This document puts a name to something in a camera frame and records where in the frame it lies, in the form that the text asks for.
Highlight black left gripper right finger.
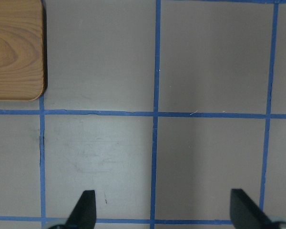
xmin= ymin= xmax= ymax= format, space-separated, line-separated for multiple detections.
xmin=230 ymin=189 xmax=272 ymax=229

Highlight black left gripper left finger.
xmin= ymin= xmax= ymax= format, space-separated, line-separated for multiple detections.
xmin=64 ymin=190 xmax=96 ymax=229

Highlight wooden tray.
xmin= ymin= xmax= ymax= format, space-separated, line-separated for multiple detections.
xmin=0 ymin=0 xmax=46 ymax=101

